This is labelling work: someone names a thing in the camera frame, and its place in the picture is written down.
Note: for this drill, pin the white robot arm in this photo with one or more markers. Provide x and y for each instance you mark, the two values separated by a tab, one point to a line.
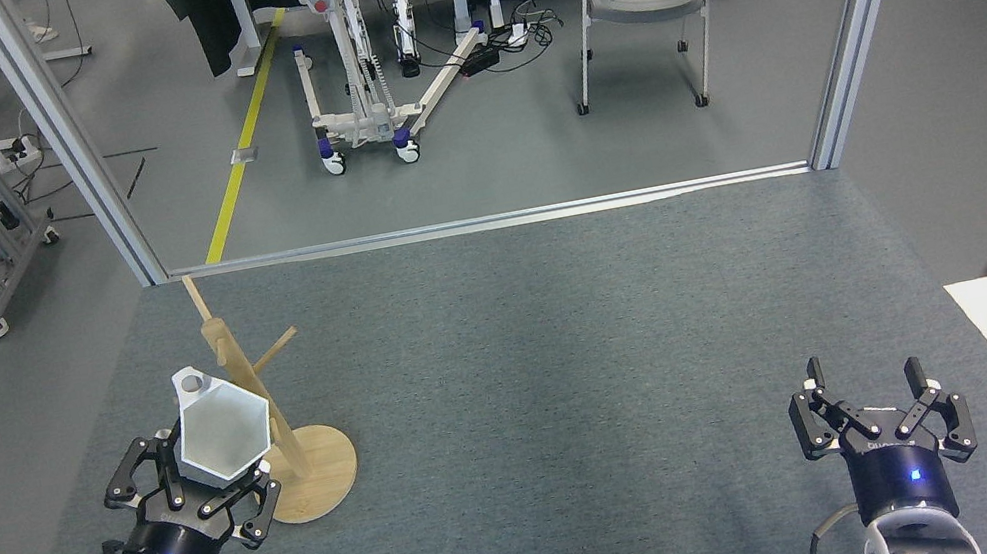
916	543

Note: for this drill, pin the white wheeled stand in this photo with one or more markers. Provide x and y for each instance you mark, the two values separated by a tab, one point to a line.
370	121

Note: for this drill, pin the metal floor plate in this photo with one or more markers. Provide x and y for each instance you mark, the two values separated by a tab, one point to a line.
245	155

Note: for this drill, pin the white power strip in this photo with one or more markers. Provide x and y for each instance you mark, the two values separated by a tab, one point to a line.
514	36
24	148

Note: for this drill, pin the wooden cup rack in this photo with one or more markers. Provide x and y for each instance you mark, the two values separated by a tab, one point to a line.
319	470

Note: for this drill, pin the white hexagonal cup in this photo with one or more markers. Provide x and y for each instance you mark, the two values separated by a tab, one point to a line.
221	432

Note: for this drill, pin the black power strip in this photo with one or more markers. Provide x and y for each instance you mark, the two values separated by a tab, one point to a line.
480	61

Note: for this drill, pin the silver frame post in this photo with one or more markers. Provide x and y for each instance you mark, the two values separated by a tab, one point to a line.
68	139
863	9

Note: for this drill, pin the silver frame rail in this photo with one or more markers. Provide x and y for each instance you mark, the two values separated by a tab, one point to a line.
484	221

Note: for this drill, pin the slim white stand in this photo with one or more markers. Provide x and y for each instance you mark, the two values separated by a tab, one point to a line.
403	19

